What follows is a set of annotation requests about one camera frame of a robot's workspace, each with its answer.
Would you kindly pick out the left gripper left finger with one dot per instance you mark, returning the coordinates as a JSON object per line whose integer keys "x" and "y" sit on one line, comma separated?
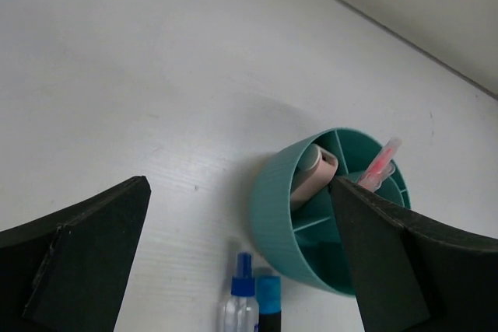
{"x": 68, "y": 271}

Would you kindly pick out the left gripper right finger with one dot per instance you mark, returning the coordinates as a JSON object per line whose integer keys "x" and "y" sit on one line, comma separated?
{"x": 410, "y": 272}

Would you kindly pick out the teal round compartment organizer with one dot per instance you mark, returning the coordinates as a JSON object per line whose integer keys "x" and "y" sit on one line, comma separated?
{"x": 304, "y": 244}

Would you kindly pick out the black marker blue cap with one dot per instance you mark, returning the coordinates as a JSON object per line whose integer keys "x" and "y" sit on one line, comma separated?
{"x": 268, "y": 295}

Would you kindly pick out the clear spray bottle blue cap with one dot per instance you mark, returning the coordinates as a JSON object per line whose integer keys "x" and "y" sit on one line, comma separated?
{"x": 240, "y": 311}

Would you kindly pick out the red pink pen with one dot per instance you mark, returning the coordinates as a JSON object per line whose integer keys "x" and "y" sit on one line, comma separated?
{"x": 381, "y": 167}

